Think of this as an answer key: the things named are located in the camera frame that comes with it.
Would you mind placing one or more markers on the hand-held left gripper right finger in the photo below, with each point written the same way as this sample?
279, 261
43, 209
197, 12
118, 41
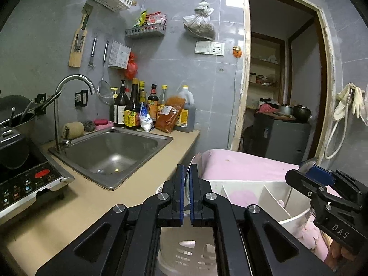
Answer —
193, 195

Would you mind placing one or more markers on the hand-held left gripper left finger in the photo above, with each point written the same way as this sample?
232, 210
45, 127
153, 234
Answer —
180, 195

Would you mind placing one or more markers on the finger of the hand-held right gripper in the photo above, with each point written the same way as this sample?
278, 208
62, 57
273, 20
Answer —
349, 187
299, 182

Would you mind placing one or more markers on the metal spoon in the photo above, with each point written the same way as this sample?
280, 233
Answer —
308, 165
187, 184

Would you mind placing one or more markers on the white divided utensil holder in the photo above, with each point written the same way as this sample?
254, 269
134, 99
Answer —
270, 198

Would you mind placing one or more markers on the person's right hand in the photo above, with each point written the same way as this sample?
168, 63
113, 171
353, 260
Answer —
340, 257

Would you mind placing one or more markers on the black cabinet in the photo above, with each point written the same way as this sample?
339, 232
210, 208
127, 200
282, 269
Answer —
281, 138

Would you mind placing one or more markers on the pink cloth cover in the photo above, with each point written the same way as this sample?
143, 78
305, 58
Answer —
244, 164

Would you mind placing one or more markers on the dark metal bowl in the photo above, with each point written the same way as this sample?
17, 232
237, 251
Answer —
302, 112

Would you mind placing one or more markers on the steel pot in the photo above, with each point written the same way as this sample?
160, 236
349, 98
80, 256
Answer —
286, 110

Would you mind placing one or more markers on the stainless steel sink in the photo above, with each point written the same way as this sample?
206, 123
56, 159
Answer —
115, 155

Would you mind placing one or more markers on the large oil jug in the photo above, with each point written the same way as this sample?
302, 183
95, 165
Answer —
187, 115

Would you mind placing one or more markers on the red cloth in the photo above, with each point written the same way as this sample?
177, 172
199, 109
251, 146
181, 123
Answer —
268, 107

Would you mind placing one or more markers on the chili powder bag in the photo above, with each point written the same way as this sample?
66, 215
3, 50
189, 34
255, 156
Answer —
171, 113

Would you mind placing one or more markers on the cream rubber gloves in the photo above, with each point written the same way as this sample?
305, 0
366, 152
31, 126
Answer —
343, 103

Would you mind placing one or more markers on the white salt bag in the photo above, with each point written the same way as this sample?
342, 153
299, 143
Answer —
146, 119

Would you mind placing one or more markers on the orange label sauce bottle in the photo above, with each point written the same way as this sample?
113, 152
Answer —
153, 103

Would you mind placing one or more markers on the tall soy sauce bottle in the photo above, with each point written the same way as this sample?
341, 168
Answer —
132, 112

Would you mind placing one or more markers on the clear yellow cap bottle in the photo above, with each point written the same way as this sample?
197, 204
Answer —
163, 97

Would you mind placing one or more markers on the pink sponge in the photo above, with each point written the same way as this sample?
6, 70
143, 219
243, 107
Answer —
103, 124

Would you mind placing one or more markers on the dark pump bottle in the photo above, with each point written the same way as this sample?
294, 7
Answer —
120, 106

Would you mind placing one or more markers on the steel wool ball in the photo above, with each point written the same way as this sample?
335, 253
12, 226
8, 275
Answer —
89, 126

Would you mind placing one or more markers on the wooden storage shelf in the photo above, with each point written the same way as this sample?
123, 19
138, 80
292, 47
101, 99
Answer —
264, 63

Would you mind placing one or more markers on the beige loofah scrubber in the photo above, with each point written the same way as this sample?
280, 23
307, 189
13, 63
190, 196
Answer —
73, 130

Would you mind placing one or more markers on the metal mesh strainer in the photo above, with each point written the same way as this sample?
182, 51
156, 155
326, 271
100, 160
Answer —
105, 92

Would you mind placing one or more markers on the red plastic bag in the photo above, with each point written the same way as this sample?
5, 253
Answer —
131, 67

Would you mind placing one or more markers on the curved metal faucet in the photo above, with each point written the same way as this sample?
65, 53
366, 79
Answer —
56, 115

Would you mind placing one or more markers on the black induction cooker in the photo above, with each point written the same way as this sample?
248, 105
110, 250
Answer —
26, 178

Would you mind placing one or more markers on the hanging clear plastic bag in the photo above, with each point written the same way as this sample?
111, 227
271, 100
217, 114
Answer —
201, 26

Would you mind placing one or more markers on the metal peeler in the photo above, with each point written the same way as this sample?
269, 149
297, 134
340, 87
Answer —
93, 49

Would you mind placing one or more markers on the wooden knife holder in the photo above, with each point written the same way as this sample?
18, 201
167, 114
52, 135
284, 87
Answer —
75, 54

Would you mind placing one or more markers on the red snack packet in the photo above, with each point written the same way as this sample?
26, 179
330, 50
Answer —
155, 18

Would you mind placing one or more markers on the yellow snack packet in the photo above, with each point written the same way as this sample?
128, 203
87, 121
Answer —
141, 19

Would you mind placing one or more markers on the black wok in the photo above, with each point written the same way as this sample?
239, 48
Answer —
14, 103

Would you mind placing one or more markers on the wooden door frame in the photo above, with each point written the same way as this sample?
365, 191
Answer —
246, 63

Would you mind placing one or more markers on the black wall outlet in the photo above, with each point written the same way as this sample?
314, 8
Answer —
82, 97

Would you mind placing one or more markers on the orange wall hook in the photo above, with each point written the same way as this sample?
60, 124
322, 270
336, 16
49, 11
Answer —
237, 52

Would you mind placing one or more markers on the white wall switch panel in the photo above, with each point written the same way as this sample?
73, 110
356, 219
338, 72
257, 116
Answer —
210, 47

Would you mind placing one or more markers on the white wall box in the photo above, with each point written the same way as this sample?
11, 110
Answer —
119, 54

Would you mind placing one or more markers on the grey wall shelf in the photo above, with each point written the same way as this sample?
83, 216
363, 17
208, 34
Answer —
145, 31

